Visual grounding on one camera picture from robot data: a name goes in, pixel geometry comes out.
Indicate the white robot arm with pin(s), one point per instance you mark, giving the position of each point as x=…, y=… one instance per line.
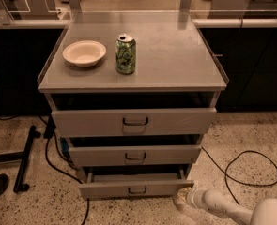
x=215, y=203

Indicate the white paper bowl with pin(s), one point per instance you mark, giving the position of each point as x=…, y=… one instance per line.
x=84, y=54

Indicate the grey drawer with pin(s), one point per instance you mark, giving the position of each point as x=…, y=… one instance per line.
x=134, y=155
x=147, y=184
x=100, y=123

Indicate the green soda can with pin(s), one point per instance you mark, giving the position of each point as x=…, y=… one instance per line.
x=125, y=54

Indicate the white counter rail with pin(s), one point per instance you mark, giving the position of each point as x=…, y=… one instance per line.
x=201, y=23

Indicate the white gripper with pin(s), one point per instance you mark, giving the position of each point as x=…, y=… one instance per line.
x=196, y=199

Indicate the grey drawer cabinet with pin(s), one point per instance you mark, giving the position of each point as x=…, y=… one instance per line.
x=174, y=69

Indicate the black metal stand base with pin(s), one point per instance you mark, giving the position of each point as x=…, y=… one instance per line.
x=23, y=157

